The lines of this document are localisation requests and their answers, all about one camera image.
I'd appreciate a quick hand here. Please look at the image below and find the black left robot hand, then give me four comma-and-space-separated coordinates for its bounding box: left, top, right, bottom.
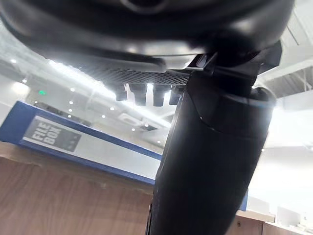
0, 0, 295, 235

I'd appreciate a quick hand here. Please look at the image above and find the blue file box folder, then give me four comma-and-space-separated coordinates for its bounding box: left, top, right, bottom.
0, 99, 248, 212

